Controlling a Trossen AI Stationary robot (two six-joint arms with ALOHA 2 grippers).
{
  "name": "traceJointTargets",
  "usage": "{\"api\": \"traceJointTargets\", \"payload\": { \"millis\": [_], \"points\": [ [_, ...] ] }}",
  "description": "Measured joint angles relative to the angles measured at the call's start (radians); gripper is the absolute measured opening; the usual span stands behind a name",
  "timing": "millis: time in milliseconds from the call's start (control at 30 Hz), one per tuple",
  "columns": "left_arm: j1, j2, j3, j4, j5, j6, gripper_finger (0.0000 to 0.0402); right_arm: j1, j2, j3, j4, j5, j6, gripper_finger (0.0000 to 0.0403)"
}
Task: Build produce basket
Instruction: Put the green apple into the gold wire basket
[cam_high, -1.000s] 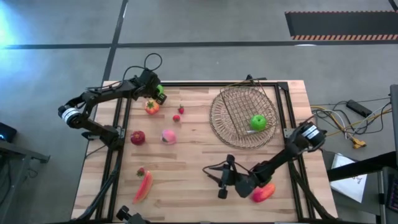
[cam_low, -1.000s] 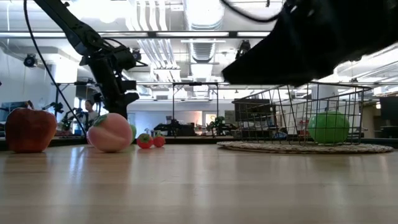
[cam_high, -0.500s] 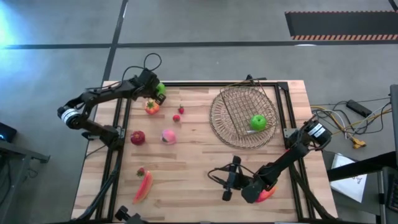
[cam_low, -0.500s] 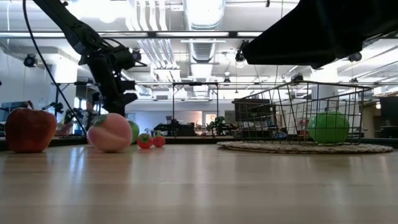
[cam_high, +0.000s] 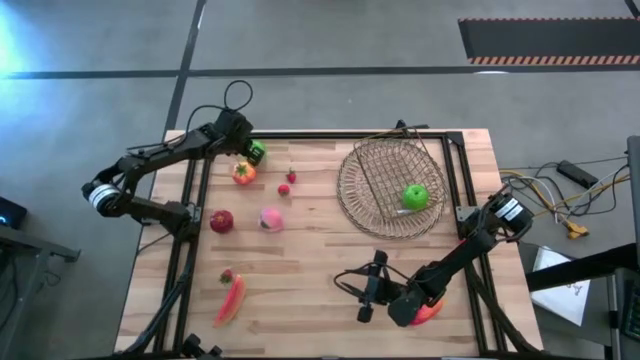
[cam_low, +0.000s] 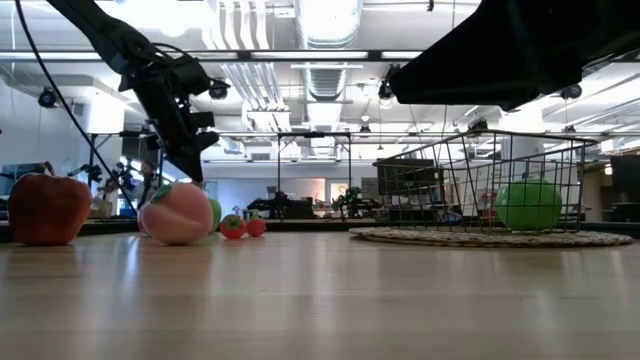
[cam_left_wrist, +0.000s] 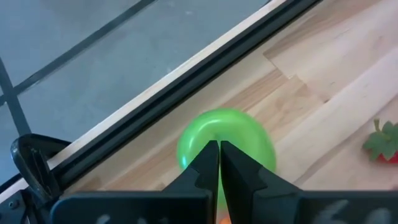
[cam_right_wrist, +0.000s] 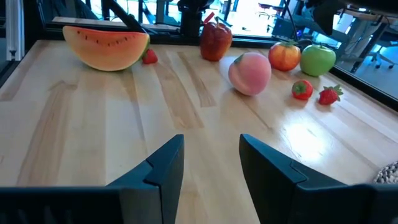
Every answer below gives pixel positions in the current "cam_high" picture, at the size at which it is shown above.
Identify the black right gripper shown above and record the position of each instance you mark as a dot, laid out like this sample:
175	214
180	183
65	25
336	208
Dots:
377	292

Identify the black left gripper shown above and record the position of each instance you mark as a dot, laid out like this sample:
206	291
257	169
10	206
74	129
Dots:
235	140

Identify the green apple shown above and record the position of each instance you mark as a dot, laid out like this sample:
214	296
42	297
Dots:
260	150
416	197

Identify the orange tomato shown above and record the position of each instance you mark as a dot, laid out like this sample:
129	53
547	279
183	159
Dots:
244	173

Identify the red yellow mango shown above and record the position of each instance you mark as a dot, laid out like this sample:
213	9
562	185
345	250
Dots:
431	312

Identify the red strawberry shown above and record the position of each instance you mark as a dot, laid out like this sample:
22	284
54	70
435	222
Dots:
283	190
291	176
226	277

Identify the red apple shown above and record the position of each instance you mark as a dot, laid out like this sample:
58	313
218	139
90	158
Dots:
221	221

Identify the pink peach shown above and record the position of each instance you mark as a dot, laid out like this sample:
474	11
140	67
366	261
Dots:
271	220

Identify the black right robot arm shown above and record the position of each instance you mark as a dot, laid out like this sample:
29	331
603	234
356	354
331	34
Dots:
450	265

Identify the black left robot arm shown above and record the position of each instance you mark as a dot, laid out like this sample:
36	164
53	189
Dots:
165	150

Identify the white paper sheet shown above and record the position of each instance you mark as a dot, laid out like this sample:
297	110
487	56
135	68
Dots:
562	300

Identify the black metal beam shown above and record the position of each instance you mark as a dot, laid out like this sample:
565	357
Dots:
575	272

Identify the grey metal stand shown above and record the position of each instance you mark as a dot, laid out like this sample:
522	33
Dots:
30	245

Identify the black power brick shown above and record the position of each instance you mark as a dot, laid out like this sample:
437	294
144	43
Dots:
577	174

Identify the black device blue light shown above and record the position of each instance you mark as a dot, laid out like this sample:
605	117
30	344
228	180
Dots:
11	214

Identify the dark keyboard device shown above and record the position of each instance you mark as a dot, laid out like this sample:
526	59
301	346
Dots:
631	310

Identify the black hazard-striped floor mat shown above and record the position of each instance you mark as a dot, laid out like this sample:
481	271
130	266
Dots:
550	37

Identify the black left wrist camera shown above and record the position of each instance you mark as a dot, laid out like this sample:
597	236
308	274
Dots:
235	125

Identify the silver mounting bracket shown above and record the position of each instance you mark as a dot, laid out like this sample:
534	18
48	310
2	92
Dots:
464	214
195	214

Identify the black aluminium table frame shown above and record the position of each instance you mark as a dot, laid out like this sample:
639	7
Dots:
325	135

